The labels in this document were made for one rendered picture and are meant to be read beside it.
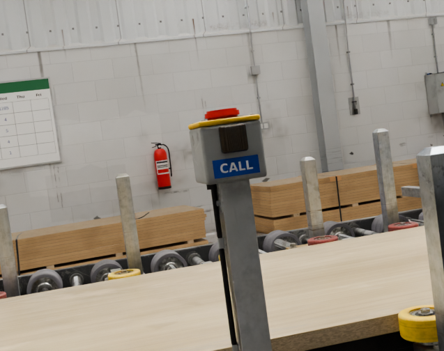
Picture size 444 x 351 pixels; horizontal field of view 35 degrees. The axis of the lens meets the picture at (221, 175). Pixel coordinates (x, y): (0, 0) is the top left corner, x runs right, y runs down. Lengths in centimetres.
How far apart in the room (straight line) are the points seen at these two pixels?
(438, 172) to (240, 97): 750
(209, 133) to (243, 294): 19
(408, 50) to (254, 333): 866
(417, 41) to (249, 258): 875
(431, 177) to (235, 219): 25
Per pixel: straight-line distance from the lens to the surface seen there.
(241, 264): 80
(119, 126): 798
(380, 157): 205
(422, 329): 106
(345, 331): 109
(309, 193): 197
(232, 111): 79
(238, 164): 77
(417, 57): 945
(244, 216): 79
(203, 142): 76
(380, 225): 251
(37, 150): 786
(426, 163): 88
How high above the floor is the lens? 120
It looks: 3 degrees down
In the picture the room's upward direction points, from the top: 8 degrees counter-clockwise
